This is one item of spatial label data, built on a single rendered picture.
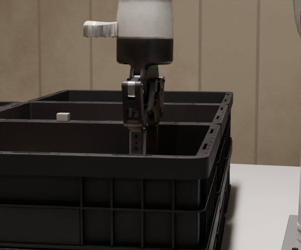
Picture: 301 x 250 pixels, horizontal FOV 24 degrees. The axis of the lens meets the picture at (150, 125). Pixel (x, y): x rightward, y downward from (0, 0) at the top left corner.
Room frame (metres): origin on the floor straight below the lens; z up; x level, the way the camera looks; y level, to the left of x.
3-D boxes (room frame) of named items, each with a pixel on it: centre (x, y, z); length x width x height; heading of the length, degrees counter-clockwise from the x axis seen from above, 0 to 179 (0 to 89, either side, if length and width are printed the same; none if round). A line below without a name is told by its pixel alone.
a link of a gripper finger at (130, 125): (0.92, 0.02, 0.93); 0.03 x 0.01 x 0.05; 166
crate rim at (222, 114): (1.24, 0.07, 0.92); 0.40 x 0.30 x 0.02; 82
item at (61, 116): (1.10, 0.13, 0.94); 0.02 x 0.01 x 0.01; 82
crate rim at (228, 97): (1.54, 0.03, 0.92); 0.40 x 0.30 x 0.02; 82
